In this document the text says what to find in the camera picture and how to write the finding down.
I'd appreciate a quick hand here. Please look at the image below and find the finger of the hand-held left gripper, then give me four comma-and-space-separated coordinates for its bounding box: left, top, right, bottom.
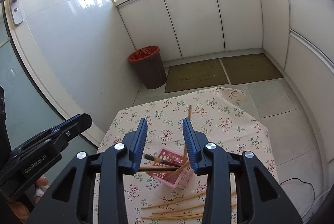
39, 114, 82, 137
47, 113, 93, 147

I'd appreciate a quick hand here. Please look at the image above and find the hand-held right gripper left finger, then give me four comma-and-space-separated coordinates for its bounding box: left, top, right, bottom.
27, 118, 148, 224

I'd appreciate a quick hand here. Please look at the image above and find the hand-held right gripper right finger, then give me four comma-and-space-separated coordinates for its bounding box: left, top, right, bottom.
182, 117, 303, 224

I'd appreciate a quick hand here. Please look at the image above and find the plain wooden chopstick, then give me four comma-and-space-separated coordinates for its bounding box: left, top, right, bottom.
169, 162, 190, 177
183, 104, 193, 159

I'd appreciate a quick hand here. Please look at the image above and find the pink perforated utensil holder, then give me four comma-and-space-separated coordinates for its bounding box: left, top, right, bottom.
146, 147, 195, 189

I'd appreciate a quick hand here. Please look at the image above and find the pile of wooden chopsticks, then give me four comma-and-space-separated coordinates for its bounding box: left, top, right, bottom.
141, 189, 238, 220

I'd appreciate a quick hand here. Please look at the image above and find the pink patterned slipper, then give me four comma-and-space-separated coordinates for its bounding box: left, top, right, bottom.
34, 176, 51, 200

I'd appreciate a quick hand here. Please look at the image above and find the floral tablecloth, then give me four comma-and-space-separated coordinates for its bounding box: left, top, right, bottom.
92, 87, 277, 224

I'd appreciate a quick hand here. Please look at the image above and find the frosted glass sliding door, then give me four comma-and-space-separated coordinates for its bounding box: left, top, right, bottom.
0, 18, 98, 188

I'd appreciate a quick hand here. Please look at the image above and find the brown trash bin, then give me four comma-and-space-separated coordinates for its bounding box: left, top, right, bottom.
128, 45, 167, 90

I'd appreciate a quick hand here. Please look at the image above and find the metal lock plate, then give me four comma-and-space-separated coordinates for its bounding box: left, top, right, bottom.
12, 6, 24, 26

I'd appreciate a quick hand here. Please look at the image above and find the white cabinet with doors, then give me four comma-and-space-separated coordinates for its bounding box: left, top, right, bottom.
116, 0, 264, 63

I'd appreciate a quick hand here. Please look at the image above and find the white drawer cabinet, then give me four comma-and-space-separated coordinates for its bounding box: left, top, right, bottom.
257, 0, 334, 121

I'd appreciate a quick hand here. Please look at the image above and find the black floor cable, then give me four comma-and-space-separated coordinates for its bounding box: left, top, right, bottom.
279, 178, 318, 214

